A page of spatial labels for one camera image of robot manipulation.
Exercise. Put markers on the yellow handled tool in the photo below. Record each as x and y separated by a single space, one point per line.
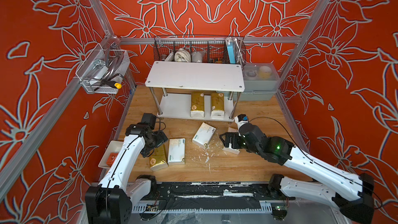
107 86

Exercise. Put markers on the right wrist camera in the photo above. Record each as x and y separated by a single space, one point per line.
241 120

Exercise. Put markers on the clear plastic wall bin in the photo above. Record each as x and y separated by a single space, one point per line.
111 64

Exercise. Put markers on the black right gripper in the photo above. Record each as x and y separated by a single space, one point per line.
228 136

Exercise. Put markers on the gold tissue pack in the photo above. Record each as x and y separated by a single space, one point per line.
217 105
197 105
158 159

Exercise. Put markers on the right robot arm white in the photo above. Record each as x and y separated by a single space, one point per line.
349 193

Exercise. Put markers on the grey plastic storage box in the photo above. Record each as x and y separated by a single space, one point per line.
260 80

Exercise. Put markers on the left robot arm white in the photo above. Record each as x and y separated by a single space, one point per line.
112 200

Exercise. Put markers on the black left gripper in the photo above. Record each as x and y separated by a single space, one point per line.
160 137

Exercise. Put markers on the blue box in basket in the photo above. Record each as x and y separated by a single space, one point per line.
230 44

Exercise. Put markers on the white green tissue pack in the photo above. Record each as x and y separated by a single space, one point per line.
231 149
203 135
176 154

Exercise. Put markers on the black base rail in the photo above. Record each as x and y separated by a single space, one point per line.
211 198

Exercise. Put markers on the white tray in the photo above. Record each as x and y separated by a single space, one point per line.
110 154

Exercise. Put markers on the black wire basket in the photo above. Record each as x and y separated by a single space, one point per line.
203 49

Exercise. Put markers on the white two-tier shelf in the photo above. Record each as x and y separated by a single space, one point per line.
171 84

